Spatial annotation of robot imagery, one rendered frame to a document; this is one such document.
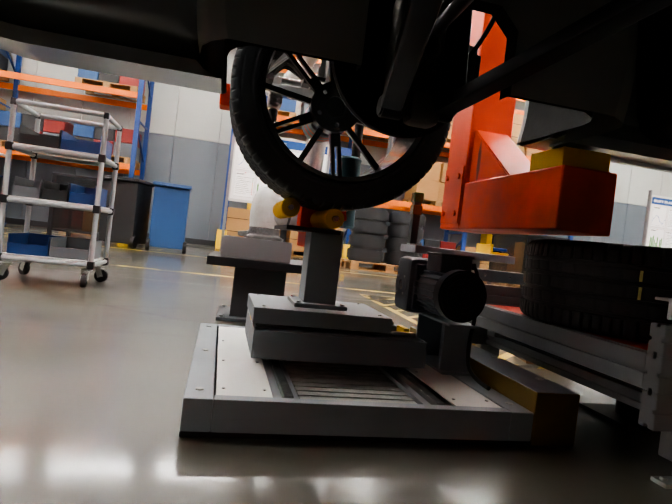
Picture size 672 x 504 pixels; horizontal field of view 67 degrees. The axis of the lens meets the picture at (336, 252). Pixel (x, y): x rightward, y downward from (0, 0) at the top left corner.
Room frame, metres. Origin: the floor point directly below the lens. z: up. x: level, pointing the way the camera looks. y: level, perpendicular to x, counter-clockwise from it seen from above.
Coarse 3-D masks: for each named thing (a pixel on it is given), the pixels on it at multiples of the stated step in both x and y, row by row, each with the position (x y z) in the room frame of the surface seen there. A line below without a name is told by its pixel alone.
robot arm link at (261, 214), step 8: (256, 192) 2.53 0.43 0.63; (264, 192) 2.48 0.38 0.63; (272, 192) 2.48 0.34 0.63; (256, 200) 2.49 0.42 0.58; (264, 200) 2.47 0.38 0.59; (272, 200) 2.47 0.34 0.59; (280, 200) 2.49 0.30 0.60; (256, 208) 2.48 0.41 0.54; (264, 208) 2.47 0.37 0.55; (272, 208) 2.47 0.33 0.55; (256, 216) 2.47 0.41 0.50; (264, 216) 2.47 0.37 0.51; (272, 216) 2.48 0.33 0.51; (256, 224) 2.47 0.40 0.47; (264, 224) 2.47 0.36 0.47; (272, 224) 2.48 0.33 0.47; (280, 224) 2.51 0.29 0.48
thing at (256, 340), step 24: (264, 336) 1.35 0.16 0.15; (288, 336) 1.36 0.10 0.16; (312, 336) 1.37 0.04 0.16; (336, 336) 1.39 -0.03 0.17; (360, 336) 1.46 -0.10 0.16; (384, 336) 1.48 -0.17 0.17; (408, 336) 1.51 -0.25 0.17; (312, 360) 1.38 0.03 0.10; (336, 360) 1.39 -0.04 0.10; (360, 360) 1.41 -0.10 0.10; (384, 360) 1.42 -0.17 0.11; (408, 360) 1.44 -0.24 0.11
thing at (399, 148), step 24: (264, 72) 1.39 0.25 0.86; (312, 72) 1.61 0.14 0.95; (264, 96) 1.39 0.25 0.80; (288, 96) 1.60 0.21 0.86; (312, 96) 1.60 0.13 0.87; (336, 96) 1.60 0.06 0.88; (288, 120) 1.60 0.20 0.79; (312, 120) 1.62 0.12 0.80; (336, 120) 1.60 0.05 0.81; (312, 144) 1.62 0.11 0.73; (336, 144) 1.64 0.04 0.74; (360, 144) 1.65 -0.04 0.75; (408, 144) 1.53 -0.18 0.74; (312, 168) 1.43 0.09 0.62; (384, 168) 1.49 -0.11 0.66
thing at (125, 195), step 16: (128, 192) 6.94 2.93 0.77; (144, 192) 7.20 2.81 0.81; (128, 208) 6.94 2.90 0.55; (144, 208) 7.27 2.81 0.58; (112, 224) 6.94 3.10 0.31; (128, 224) 6.94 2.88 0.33; (144, 224) 7.34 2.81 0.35; (112, 240) 6.94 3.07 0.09; (128, 240) 6.94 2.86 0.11; (144, 240) 7.41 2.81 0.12
